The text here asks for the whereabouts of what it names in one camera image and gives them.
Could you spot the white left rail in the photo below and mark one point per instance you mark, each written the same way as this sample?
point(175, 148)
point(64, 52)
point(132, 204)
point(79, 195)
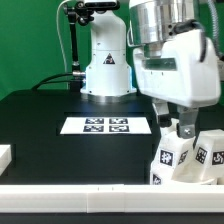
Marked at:
point(5, 157)

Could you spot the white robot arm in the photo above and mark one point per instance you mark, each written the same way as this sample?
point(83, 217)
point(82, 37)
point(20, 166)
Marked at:
point(153, 22)

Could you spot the white marker sheet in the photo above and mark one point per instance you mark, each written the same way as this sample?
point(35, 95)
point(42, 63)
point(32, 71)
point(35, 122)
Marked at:
point(105, 125)

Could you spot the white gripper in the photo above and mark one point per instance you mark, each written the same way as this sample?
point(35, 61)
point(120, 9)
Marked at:
point(179, 77)

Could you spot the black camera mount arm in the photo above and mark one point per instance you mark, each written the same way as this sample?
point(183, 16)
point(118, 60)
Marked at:
point(78, 13)

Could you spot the white front rail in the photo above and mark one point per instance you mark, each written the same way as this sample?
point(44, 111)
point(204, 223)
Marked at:
point(111, 198)

